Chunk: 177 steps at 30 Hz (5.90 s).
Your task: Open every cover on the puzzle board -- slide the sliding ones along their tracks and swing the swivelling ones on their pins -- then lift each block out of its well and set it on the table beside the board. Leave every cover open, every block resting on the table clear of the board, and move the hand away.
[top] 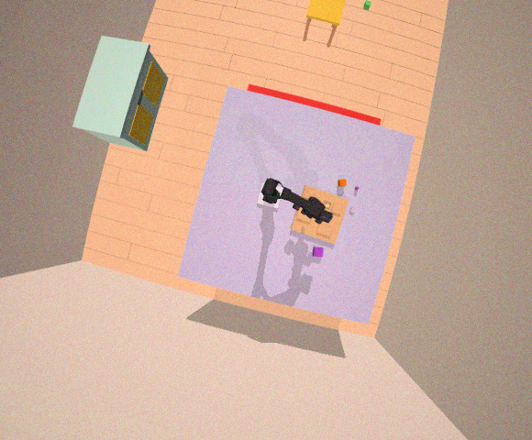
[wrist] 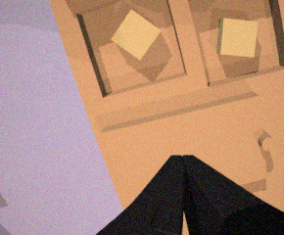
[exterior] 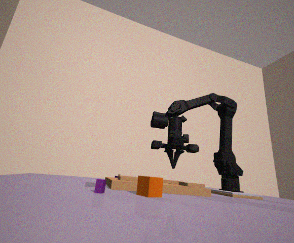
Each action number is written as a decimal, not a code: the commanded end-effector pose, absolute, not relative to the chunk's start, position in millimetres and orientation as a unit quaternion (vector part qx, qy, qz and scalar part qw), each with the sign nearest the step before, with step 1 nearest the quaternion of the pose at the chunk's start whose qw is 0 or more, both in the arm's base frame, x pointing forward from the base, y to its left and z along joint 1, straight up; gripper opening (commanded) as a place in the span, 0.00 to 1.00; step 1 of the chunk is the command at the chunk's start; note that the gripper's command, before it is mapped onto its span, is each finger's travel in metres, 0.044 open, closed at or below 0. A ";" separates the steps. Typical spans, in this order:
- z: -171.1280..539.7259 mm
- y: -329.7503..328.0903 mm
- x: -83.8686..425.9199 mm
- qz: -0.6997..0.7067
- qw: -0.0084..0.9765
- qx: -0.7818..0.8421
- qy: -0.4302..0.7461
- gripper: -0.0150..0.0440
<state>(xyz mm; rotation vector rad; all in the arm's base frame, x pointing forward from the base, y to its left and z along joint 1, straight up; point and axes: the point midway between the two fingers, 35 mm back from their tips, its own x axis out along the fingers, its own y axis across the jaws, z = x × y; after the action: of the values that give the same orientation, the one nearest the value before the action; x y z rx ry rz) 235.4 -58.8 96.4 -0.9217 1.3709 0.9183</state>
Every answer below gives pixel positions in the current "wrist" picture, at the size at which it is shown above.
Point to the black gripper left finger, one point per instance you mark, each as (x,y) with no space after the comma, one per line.
(158,209)

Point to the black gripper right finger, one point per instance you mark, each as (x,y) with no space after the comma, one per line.
(216,205)

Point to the tan block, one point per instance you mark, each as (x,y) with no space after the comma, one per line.
(135,34)
(236,37)

